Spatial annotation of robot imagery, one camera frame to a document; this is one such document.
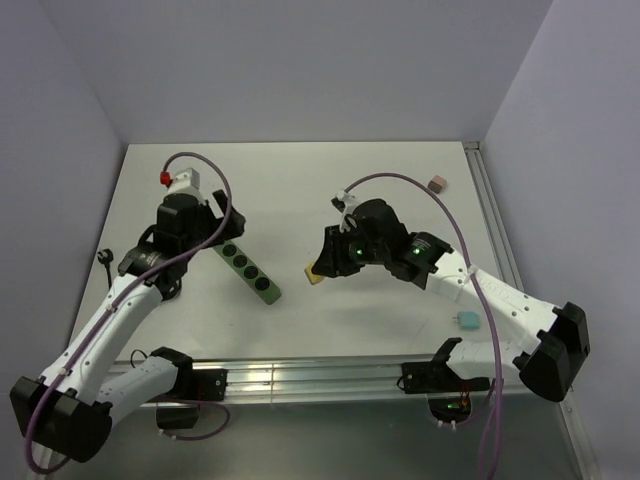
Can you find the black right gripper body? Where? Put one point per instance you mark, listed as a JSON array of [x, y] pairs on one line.
[[359, 252]]

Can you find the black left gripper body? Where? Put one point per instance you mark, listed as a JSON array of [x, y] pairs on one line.
[[208, 226]]

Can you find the yellow plug adapter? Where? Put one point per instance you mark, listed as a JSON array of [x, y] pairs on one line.
[[312, 277]]

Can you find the green power strip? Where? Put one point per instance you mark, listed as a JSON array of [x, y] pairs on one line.
[[248, 271]]

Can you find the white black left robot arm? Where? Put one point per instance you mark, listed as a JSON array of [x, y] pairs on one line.
[[72, 406]]

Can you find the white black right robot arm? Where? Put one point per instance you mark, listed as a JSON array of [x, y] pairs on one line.
[[545, 347]]

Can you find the light blue plug adapter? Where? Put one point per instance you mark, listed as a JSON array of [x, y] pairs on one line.
[[467, 320]]

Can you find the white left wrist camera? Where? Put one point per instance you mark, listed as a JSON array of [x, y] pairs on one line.
[[186, 181]]

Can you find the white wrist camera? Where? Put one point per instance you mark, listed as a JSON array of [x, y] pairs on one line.
[[345, 203], [186, 181]]

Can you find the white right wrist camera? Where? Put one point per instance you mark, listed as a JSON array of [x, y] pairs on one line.
[[345, 203]]

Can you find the aluminium side rail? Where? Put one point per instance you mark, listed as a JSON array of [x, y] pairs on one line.
[[502, 250]]

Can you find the aluminium front rail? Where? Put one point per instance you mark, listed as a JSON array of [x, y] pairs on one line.
[[312, 380]]

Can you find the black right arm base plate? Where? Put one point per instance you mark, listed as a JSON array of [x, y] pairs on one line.
[[432, 377]]

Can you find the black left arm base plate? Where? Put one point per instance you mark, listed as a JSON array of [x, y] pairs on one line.
[[199, 384]]

